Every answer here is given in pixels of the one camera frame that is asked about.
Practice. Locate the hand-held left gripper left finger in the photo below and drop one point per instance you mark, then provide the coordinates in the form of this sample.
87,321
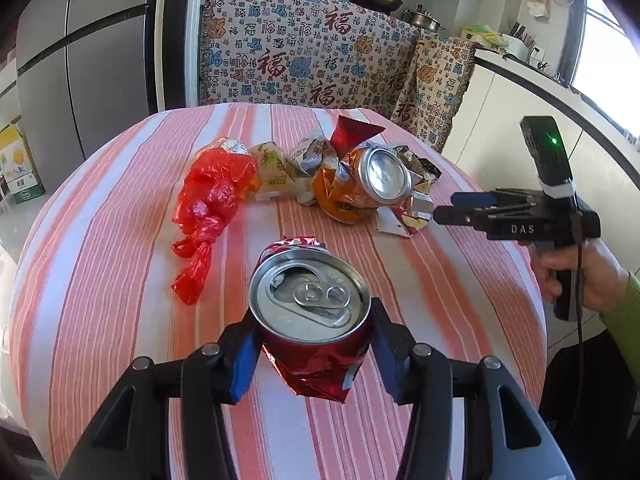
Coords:
244,360

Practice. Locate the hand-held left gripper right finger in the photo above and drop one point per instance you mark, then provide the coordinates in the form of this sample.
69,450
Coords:
385,360

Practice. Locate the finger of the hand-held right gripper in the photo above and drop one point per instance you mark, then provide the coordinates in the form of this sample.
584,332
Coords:
460,216
475,199

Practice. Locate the gold and white wrapper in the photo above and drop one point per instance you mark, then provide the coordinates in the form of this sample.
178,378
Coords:
415,207

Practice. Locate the crushed red soda can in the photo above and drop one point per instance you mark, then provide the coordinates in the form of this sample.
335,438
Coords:
310,345

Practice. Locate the crushed orange soda can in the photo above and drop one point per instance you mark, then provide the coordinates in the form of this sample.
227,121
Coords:
340,195

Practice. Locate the red foil wrapper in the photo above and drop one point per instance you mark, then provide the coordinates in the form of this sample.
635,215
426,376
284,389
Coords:
350,132

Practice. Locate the person's right forearm green sleeve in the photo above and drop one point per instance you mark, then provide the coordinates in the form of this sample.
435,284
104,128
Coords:
625,310

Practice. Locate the person's right hand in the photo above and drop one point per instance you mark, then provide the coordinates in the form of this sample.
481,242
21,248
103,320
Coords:
600,275

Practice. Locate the printed blanket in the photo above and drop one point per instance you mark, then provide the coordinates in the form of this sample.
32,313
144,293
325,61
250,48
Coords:
435,90
300,55

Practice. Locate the pink striped tablecloth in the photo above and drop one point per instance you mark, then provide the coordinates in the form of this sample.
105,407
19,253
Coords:
125,260

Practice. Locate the knife block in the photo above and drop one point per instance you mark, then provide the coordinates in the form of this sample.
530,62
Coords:
517,42

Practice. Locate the white crumpled snack wrapper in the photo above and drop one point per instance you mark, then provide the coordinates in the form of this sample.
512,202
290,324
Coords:
307,160

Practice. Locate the yellow cloth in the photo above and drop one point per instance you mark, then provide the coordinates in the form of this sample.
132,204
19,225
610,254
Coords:
480,36

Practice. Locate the red plastic bag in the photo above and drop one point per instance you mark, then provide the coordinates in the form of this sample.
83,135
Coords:
215,195

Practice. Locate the window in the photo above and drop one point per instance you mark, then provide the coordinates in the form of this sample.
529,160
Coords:
607,50

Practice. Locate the dark cloth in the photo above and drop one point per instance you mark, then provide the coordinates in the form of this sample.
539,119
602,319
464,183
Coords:
595,400

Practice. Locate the steel pot with lid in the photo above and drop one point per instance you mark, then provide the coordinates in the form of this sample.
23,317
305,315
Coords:
422,19

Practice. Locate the yellow-green snack packet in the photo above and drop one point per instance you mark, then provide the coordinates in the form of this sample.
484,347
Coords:
270,170

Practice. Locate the small silver foil wrapper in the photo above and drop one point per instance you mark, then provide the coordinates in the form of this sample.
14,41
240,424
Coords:
235,146

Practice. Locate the yellow and green carton box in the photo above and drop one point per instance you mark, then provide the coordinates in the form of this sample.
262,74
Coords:
17,165

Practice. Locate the grey refrigerator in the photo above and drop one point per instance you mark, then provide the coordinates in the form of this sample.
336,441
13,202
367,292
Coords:
90,70

